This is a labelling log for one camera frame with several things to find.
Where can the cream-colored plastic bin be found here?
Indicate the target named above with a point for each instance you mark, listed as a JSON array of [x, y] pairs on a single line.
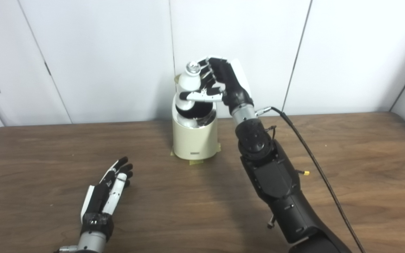
[[193, 140]]

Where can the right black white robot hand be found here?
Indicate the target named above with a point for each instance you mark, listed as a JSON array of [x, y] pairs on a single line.
[[232, 84]]

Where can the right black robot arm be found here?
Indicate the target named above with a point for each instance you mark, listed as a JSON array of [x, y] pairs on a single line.
[[272, 175]]

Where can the round cream bin lid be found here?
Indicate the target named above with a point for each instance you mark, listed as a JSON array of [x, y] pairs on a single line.
[[176, 79]]

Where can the small white plastic bottle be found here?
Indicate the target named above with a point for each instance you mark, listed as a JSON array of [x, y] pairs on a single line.
[[188, 82]]

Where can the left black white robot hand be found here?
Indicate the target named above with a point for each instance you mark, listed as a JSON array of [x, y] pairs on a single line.
[[98, 200]]

